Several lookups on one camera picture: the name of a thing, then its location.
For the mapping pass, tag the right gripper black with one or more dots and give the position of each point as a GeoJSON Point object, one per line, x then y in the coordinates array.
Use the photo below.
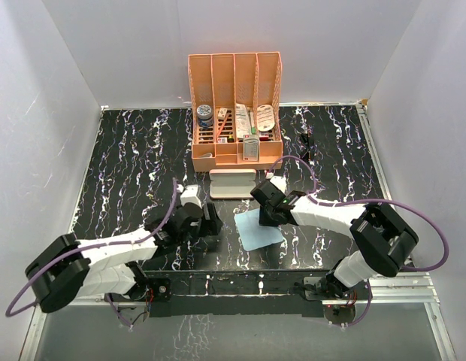
{"type": "Point", "coordinates": [264, 220]}

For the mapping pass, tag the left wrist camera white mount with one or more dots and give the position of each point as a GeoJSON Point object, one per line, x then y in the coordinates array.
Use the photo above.
{"type": "Point", "coordinates": [190, 195]}

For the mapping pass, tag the oval beige tag package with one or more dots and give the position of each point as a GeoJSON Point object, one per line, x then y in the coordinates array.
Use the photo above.
{"type": "Point", "coordinates": [265, 118]}

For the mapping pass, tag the blue white round tin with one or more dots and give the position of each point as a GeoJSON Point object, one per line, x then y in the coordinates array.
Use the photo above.
{"type": "Point", "coordinates": [204, 115]}

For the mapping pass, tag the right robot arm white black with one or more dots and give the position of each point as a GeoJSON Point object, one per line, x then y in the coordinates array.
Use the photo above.
{"type": "Point", "coordinates": [383, 238]}

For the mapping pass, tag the black sunglasses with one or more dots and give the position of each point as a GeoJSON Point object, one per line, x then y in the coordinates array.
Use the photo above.
{"type": "Point", "coordinates": [309, 147]}

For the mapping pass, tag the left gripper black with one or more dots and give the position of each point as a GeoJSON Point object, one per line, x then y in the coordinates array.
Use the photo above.
{"type": "Point", "coordinates": [210, 226]}

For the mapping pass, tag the small white card box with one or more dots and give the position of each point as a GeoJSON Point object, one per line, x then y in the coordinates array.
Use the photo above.
{"type": "Point", "coordinates": [222, 112]}

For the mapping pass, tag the blue cleaning cloth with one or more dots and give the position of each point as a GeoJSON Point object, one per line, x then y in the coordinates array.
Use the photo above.
{"type": "Point", "coordinates": [253, 236]}

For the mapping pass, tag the red pencil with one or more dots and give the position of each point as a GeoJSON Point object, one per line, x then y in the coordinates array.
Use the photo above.
{"type": "Point", "coordinates": [223, 123]}

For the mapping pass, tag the white tube package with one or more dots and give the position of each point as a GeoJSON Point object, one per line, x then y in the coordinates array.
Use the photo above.
{"type": "Point", "coordinates": [242, 122]}

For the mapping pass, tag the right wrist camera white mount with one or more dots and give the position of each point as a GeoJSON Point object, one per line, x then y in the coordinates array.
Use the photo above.
{"type": "Point", "coordinates": [278, 181]}

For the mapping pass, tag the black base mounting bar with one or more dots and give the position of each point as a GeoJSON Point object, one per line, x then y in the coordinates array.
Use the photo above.
{"type": "Point", "coordinates": [253, 292]}

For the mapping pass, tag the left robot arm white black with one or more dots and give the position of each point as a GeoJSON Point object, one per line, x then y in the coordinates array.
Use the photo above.
{"type": "Point", "coordinates": [71, 268]}

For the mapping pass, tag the pink glasses case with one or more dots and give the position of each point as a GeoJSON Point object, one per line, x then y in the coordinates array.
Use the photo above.
{"type": "Point", "coordinates": [232, 183]}

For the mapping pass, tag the grey white small box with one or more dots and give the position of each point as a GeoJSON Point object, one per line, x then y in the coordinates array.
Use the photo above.
{"type": "Point", "coordinates": [251, 148]}

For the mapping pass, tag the orange desk organizer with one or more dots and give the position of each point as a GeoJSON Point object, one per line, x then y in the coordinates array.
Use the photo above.
{"type": "Point", "coordinates": [221, 80]}

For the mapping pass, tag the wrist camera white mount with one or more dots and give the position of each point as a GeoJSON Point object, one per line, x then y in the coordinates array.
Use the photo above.
{"type": "Point", "coordinates": [190, 195]}
{"type": "Point", "coordinates": [278, 181]}

